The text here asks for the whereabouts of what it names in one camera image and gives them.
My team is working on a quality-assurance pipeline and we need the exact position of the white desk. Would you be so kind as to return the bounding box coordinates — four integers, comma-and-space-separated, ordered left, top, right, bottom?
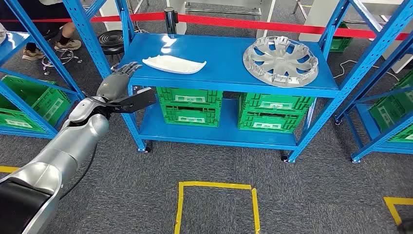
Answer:
298, 0, 413, 73
98, 0, 130, 31
166, 0, 277, 39

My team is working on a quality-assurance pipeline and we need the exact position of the person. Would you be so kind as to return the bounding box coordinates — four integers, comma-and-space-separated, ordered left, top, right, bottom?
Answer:
0, 0, 82, 61

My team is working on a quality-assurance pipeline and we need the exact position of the chrome swivel stool base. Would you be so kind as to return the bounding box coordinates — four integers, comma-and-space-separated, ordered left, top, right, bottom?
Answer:
41, 48, 82, 76

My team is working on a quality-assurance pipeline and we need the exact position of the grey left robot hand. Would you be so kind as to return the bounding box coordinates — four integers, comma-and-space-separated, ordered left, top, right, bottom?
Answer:
96, 62, 143, 101

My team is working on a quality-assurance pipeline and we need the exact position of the black stanchion post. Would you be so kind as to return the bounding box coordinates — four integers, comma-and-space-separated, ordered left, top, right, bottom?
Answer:
163, 7, 179, 35

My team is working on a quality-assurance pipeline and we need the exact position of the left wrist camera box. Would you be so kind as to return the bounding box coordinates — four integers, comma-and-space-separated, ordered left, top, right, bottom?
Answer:
96, 87, 158, 114

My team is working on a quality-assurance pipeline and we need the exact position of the white floor cable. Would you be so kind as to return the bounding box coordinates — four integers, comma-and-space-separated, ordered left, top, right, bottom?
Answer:
333, 59, 401, 81

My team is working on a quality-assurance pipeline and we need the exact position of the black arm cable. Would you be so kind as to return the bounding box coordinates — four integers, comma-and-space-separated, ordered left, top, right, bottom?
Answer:
59, 143, 98, 201

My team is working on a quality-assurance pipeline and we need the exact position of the silver wheel hubcap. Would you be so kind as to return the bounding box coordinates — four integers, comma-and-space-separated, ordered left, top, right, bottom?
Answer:
243, 36, 319, 88

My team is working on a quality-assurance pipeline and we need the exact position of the white curved plastic part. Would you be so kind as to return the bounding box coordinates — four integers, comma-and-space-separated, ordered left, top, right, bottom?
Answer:
142, 55, 207, 75

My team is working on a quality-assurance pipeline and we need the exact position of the green plastic crate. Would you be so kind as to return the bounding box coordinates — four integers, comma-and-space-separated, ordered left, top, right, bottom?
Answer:
238, 110, 305, 134
369, 69, 413, 143
0, 75, 72, 133
160, 103, 222, 128
156, 87, 223, 106
239, 93, 315, 114
329, 21, 354, 53

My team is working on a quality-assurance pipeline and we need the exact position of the red barrier belt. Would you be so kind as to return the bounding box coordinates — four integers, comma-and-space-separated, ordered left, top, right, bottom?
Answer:
0, 12, 411, 41

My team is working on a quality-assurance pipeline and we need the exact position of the black round stool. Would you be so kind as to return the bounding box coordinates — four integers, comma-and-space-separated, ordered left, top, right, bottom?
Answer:
97, 30, 125, 56

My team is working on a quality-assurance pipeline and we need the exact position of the blue metal shelf rack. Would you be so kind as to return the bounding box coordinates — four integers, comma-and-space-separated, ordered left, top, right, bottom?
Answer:
63, 0, 413, 164
335, 32, 413, 164
0, 0, 86, 139

